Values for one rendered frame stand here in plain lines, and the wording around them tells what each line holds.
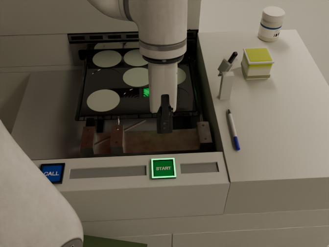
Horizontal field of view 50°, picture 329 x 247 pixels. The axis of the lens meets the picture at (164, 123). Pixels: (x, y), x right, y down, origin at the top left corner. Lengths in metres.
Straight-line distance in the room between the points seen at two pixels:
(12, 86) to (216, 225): 0.93
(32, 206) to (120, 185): 0.41
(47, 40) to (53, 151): 0.42
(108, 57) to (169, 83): 0.68
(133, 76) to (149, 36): 0.59
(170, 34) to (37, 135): 0.68
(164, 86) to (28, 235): 0.33
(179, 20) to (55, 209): 0.34
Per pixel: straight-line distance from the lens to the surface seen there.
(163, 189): 0.83
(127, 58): 1.27
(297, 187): 0.91
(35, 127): 1.19
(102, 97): 1.12
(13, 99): 1.54
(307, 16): 3.58
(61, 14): 1.26
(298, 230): 1.10
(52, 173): 0.87
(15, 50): 1.38
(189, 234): 1.02
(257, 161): 0.88
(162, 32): 0.59
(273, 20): 1.23
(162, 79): 0.62
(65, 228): 0.47
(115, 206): 0.88
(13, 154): 0.41
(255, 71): 1.07
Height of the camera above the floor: 1.64
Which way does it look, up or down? 46 degrees down
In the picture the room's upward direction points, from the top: straight up
